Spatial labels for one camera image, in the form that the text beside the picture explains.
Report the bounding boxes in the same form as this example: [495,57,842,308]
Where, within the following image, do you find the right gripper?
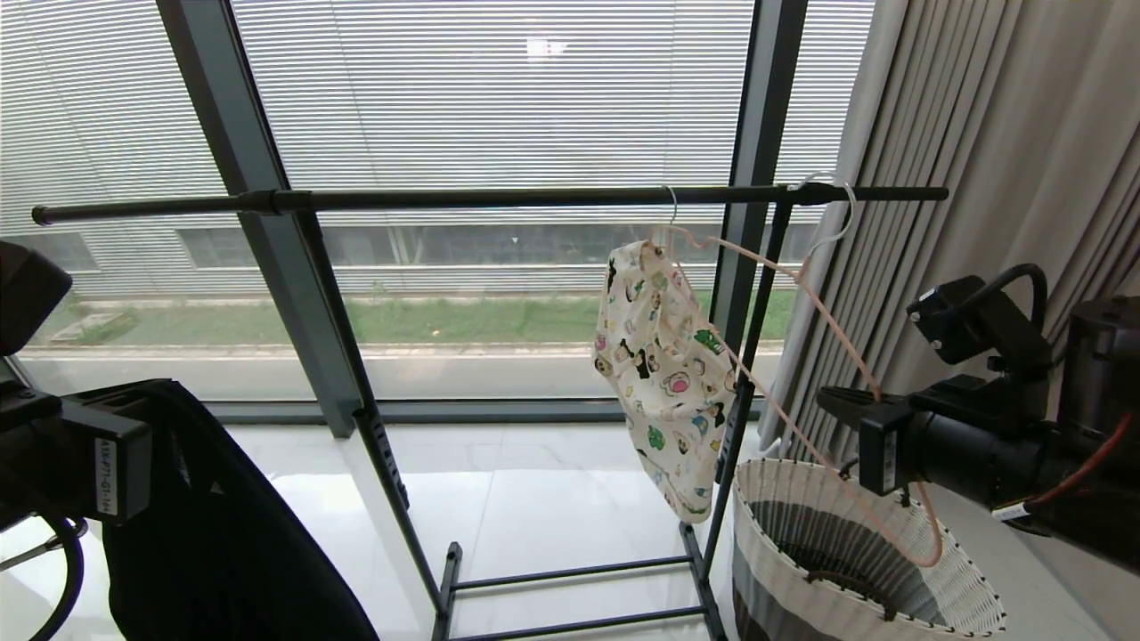
[858,378,1070,510]

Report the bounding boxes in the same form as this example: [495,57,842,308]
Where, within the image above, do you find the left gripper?
[0,383,154,528]

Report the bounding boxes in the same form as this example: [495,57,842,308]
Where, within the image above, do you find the black garment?
[102,378,379,641]

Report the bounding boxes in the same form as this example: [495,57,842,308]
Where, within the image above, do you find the cream printed shorts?
[592,239,740,524]

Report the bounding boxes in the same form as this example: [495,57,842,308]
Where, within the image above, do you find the white laundry basket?
[730,458,1007,641]

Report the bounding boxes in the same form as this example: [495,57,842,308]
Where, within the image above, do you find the black clothes rack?
[31,183,949,641]

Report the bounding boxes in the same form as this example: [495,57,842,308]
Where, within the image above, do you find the beige curtain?
[757,0,1140,535]

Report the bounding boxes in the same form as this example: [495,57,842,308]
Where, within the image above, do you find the window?
[0,0,878,437]

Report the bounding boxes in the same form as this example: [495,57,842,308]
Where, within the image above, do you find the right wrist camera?
[907,276,1054,403]

